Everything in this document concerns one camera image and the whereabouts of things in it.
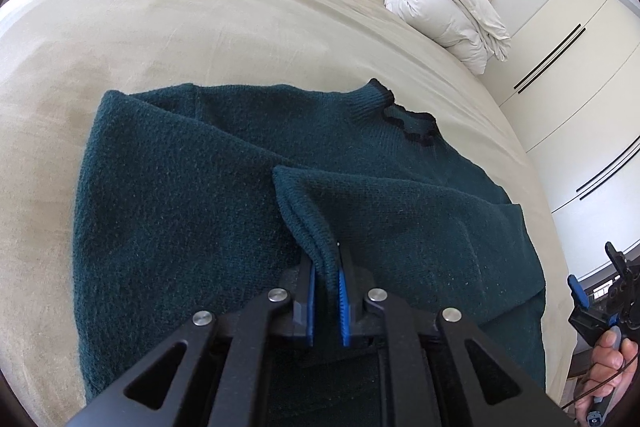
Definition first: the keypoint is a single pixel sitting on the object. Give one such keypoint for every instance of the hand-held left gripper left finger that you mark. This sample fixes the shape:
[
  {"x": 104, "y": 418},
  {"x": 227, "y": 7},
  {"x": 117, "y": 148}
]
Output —
[{"x": 310, "y": 307}]

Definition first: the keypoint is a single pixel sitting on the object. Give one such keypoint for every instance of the beige round bed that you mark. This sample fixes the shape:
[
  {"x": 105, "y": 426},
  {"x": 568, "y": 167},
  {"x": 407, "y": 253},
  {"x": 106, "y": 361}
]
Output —
[{"x": 200, "y": 32}]

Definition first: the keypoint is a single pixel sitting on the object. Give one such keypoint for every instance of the folded white duvet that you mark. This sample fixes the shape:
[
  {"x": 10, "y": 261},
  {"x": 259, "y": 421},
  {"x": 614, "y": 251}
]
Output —
[{"x": 435, "y": 2}]

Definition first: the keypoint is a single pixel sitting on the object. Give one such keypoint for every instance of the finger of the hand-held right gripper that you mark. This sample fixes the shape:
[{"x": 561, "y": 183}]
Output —
[
  {"x": 576, "y": 288},
  {"x": 616, "y": 259}
]

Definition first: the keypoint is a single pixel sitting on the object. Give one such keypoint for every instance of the person's right hand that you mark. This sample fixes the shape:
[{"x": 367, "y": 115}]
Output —
[{"x": 607, "y": 372}]

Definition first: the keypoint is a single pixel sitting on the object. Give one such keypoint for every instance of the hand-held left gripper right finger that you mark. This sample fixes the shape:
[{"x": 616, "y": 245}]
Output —
[{"x": 343, "y": 307}]

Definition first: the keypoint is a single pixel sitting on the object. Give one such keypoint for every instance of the cream wardrobe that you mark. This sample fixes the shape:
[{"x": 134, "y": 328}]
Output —
[{"x": 575, "y": 107}]

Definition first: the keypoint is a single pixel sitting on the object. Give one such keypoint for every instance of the dark teal knit sweater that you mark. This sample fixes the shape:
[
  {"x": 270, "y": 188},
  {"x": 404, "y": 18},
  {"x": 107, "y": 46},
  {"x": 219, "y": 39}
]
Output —
[{"x": 200, "y": 207}]

